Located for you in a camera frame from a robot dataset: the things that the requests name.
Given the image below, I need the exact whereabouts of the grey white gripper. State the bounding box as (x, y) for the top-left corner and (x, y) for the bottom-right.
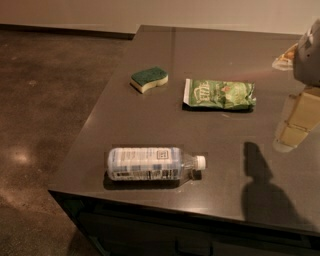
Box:
(272, 19), (320, 153)

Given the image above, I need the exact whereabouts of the green jalapeno chip bag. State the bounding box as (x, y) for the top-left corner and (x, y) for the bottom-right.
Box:
(183, 79), (256, 111)

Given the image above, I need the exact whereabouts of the clear plastic water bottle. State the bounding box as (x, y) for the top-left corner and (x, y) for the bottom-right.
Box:
(107, 147), (206, 181)

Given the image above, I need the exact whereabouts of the dark cabinet drawer front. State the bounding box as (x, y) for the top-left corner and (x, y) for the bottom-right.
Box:
(50, 191), (320, 256)

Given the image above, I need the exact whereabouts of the green and yellow sponge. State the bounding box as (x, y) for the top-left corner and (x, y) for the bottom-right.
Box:
(130, 67), (168, 93)

